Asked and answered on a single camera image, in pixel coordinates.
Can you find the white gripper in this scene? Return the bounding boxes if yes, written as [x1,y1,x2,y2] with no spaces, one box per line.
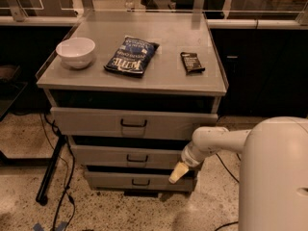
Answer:
[168,141,206,184]

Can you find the grey drawer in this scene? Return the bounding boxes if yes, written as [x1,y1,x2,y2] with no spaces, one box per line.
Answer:
[71,145,182,169]
[85,171,196,192]
[51,107,218,140]

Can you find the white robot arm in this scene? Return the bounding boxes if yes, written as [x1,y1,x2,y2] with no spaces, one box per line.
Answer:
[169,116,308,231]

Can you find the grey bottom drawer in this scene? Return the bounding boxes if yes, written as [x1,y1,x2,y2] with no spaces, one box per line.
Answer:
[85,171,196,192]

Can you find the grey drawer cabinet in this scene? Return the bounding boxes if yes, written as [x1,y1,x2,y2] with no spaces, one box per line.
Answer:
[36,11,229,198]

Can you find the grey top drawer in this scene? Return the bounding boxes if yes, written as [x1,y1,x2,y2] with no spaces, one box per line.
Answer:
[51,107,218,140]

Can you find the black snack bar wrapper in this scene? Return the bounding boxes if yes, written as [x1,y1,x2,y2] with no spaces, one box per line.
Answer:
[180,52,205,74]

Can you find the blue chip bag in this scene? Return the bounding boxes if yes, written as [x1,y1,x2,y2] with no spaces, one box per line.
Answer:
[104,36,159,77]

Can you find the black table leg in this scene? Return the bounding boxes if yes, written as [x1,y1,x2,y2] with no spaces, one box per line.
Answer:
[36,136,64,206]

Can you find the white bowl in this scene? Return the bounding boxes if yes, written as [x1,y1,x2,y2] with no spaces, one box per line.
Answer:
[56,38,95,69]

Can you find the clear plastic bottle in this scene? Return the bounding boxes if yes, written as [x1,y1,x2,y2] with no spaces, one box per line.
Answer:
[125,0,135,12]

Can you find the black floor cable right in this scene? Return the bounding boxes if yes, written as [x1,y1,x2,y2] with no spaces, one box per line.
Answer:
[214,152,242,231]

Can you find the black floor cable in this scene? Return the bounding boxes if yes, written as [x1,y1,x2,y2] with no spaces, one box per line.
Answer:
[214,152,242,231]
[38,113,77,231]

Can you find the black floor cable left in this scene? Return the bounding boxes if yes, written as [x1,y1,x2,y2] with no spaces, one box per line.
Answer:
[38,113,77,231]

